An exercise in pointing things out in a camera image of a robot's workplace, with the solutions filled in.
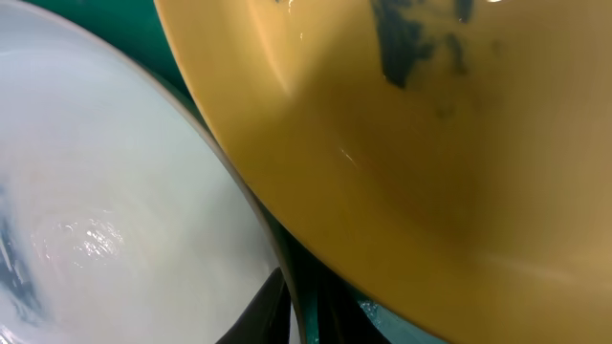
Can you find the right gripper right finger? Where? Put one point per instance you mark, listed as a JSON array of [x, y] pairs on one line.
[[340, 318]]

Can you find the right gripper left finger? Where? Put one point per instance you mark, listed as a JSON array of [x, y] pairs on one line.
[[267, 319]]

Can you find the light blue plate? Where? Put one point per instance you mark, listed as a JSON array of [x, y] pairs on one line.
[[121, 219]]

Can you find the yellow-green plate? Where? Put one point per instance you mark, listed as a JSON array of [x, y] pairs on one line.
[[451, 159]]

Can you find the teal plastic serving tray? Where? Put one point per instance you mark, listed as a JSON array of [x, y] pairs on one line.
[[134, 27]]

